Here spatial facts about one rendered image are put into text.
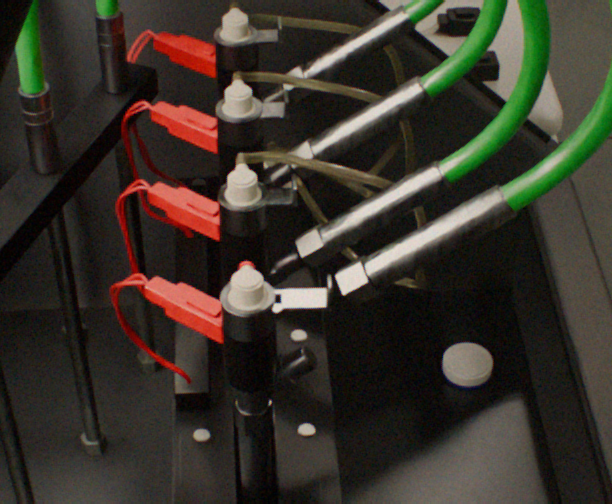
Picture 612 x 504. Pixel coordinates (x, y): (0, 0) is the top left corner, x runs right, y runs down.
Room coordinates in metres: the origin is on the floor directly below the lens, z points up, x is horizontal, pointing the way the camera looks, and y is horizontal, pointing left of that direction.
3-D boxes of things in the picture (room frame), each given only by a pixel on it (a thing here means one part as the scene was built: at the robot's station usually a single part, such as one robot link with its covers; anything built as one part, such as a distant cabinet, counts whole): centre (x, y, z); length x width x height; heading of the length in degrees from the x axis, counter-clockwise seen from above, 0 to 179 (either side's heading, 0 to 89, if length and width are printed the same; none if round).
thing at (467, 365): (0.71, -0.13, 0.84); 0.04 x 0.04 x 0.01
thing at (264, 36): (0.72, 0.03, 1.14); 0.03 x 0.02 x 0.01; 93
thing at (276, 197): (0.56, 0.02, 1.14); 0.03 x 0.02 x 0.01; 93
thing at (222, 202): (0.57, 0.02, 1.03); 0.05 x 0.03 x 0.21; 93
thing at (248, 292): (0.49, 0.03, 1.14); 0.02 x 0.02 x 0.03
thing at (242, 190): (0.57, 0.03, 1.14); 0.02 x 0.02 x 0.03
